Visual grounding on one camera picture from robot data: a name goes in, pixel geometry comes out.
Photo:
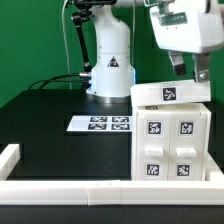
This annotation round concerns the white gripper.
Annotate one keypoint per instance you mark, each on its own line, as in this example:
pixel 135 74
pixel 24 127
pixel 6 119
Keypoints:
pixel 193 26

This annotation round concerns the white cabinet top block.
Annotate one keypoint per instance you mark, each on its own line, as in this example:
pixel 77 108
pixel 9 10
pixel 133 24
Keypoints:
pixel 173 92

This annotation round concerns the white cabinet door panel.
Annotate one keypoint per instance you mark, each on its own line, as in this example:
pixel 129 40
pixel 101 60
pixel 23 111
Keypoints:
pixel 152 149

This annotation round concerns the white cabinet body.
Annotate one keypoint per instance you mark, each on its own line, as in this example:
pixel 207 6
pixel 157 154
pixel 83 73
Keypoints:
pixel 172 110

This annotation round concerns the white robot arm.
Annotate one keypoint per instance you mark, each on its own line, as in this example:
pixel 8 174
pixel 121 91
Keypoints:
pixel 113 76

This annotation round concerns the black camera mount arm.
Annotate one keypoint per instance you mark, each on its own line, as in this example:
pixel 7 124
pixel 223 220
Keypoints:
pixel 81 16

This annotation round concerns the white marker base plate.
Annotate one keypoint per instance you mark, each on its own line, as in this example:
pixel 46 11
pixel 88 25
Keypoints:
pixel 95 123

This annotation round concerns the white U-shaped boundary frame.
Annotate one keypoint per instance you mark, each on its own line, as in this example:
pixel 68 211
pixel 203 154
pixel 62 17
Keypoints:
pixel 210 191

